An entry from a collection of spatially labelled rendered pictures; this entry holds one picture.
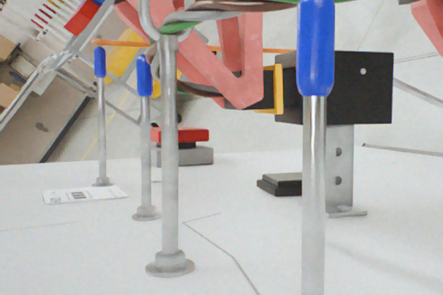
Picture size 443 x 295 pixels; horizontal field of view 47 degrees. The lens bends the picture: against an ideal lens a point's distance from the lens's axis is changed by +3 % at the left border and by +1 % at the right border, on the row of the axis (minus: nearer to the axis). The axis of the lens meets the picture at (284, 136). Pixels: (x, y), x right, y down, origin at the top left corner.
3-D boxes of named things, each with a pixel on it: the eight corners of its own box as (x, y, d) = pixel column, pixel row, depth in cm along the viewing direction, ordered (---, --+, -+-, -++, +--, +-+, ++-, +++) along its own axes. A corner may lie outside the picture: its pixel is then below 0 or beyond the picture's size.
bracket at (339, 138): (368, 214, 28) (369, 124, 27) (328, 217, 27) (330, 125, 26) (331, 198, 32) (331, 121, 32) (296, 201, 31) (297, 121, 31)
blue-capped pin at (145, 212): (163, 219, 26) (160, 54, 26) (132, 221, 26) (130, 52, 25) (159, 213, 28) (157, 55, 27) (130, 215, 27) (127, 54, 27)
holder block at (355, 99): (392, 124, 28) (395, 51, 28) (301, 125, 26) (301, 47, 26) (355, 121, 32) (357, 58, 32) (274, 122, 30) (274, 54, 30)
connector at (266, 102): (321, 106, 27) (320, 69, 27) (236, 110, 25) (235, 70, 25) (298, 105, 30) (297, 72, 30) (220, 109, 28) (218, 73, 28)
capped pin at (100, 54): (118, 186, 36) (114, 34, 35) (96, 188, 35) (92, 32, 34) (108, 183, 37) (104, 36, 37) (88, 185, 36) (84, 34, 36)
